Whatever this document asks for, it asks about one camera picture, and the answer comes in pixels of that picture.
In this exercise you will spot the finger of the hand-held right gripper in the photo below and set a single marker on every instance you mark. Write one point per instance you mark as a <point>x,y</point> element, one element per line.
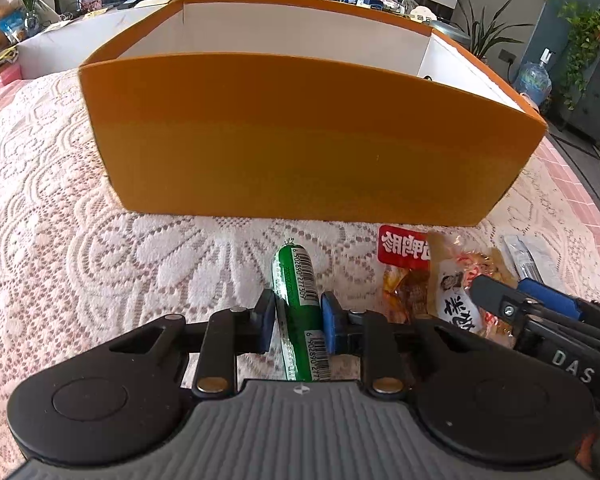
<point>550,297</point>
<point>500,302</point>

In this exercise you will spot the red label clear snack packet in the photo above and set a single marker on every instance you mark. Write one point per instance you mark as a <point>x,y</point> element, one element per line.
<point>405,250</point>

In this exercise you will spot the white round sign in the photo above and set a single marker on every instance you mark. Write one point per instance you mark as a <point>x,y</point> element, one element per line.
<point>422,12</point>

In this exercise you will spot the pink card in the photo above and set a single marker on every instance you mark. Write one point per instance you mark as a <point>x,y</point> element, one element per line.
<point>90,4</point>

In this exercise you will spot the blue water bottle with pump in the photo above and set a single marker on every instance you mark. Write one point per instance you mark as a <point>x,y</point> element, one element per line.
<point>532,82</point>

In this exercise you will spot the white lace tablecloth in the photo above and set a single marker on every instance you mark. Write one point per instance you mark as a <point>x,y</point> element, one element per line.
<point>80,240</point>

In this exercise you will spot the potted plant in black pot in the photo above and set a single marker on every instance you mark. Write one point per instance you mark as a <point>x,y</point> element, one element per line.
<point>485,35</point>

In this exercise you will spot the green sausage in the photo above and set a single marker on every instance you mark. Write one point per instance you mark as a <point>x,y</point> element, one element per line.
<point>300,315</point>

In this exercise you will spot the white sachet packet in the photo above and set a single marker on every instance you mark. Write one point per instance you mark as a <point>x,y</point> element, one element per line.
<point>535,257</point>

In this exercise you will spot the beige snack packet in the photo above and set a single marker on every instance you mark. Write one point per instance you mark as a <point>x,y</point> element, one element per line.
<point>455,285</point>

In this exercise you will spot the white papers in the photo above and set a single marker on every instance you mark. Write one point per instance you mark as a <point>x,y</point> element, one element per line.
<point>65,21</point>

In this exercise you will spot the green trailing plant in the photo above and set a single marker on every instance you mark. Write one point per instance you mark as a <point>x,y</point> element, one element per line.
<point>585,40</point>

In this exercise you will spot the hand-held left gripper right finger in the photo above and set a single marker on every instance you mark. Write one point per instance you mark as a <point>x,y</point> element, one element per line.
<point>332,327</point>

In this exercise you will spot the orange cardboard box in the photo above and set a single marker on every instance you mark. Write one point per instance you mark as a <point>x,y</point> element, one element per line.
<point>305,150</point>

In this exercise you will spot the grey trash can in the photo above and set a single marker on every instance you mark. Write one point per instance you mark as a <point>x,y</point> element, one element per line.
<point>452,32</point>

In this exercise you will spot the pink box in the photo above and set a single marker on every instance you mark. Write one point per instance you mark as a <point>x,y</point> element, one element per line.
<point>2,82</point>

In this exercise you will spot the pink checked blanket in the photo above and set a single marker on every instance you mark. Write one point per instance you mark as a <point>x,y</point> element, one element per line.
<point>575,175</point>

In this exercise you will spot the blue plastic packet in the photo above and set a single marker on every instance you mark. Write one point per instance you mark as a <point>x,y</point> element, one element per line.
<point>12,25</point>

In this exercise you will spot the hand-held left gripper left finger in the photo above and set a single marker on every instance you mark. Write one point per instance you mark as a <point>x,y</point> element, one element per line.
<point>264,325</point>

